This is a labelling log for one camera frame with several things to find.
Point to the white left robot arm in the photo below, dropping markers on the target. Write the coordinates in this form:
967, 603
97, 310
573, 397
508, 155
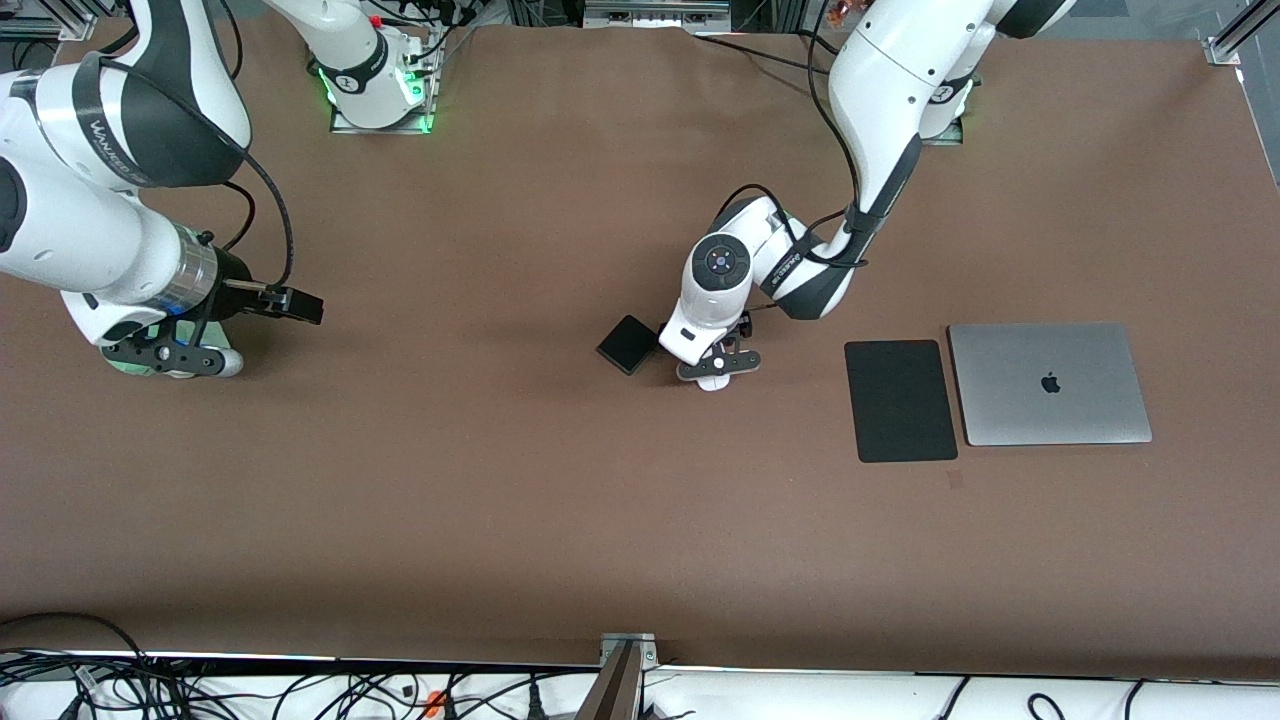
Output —
890, 70

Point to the white computer mouse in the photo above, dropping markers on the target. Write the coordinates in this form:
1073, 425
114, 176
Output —
713, 385

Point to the small black square box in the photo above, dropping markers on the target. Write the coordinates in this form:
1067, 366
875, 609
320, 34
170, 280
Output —
625, 345

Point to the aluminium post with bracket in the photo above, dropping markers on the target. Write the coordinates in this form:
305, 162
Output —
620, 680

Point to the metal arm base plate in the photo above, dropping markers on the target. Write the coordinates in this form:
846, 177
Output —
945, 138
380, 128

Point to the aluminium frame profile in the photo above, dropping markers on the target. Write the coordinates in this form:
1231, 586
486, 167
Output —
1240, 35
45, 18

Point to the silver laptop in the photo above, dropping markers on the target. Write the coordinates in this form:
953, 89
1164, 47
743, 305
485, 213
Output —
1050, 385

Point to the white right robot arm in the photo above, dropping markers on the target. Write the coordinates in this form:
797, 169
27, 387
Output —
80, 230

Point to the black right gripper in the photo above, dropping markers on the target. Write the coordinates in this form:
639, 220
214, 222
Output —
233, 281

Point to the grey metal box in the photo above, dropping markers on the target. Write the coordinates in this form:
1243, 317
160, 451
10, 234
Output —
655, 12

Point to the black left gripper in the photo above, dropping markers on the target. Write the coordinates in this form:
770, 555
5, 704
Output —
745, 328

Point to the black mouse pad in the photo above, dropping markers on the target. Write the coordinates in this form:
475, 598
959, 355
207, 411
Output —
900, 400

